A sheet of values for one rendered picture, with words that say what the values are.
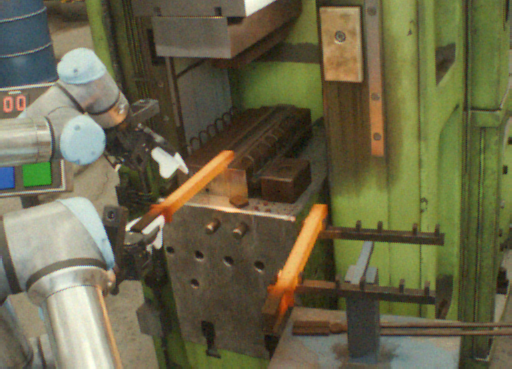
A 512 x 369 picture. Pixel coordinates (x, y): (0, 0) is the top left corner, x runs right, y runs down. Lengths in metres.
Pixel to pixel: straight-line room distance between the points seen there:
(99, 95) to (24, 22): 4.93
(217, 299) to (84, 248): 0.93
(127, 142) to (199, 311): 0.69
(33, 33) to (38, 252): 5.32
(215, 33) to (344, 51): 0.29
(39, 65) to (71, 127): 5.18
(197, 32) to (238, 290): 0.65
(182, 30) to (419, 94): 0.56
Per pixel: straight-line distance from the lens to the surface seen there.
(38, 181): 1.92
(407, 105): 1.70
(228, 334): 1.98
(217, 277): 1.88
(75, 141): 1.18
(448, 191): 2.19
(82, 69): 1.31
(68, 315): 1.00
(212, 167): 1.75
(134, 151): 1.43
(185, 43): 1.70
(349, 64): 1.68
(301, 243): 1.50
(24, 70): 6.33
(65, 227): 1.04
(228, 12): 1.63
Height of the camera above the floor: 1.73
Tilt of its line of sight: 25 degrees down
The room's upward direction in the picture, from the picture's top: 7 degrees counter-clockwise
